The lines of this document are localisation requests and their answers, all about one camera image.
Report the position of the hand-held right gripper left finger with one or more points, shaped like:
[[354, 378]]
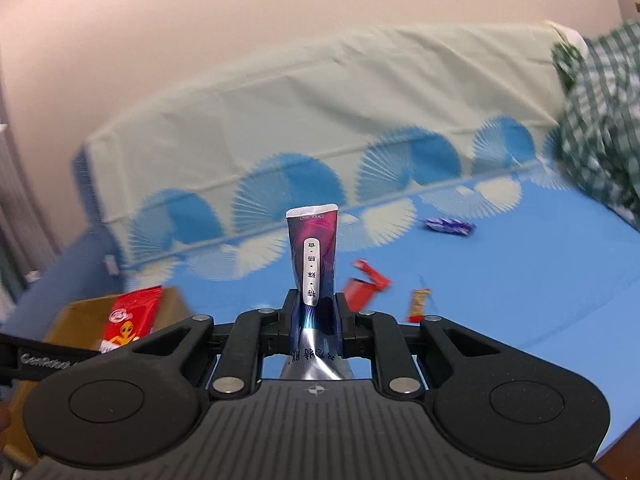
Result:
[[292, 317]]

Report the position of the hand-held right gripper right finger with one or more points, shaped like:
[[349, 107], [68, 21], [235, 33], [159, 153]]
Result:
[[341, 317]]

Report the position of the red square snack packet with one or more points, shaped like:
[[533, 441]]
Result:
[[362, 292]]

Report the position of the brown cardboard box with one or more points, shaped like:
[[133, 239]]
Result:
[[80, 317]]

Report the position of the small orange snack packet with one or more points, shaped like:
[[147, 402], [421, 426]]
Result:
[[417, 305]]

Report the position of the purple snack packet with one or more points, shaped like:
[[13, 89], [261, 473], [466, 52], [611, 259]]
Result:
[[312, 240]]

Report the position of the red snack packet with figure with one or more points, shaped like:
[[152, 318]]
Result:
[[130, 315]]

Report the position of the blue sofa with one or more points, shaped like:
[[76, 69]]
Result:
[[60, 270]]

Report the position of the white fabric tag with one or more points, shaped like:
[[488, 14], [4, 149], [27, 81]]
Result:
[[111, 265]]

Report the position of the blue purple candy packet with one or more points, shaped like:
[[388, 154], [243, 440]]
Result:
[[447, 225]]

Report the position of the grey curtain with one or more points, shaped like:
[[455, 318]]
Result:
[[17, 220]]

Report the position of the blue fan-print sheet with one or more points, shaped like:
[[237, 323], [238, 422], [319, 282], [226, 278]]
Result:
[[500, 285]]

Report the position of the green checked cloth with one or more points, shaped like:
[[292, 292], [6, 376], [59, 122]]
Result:
[[600, 110]]

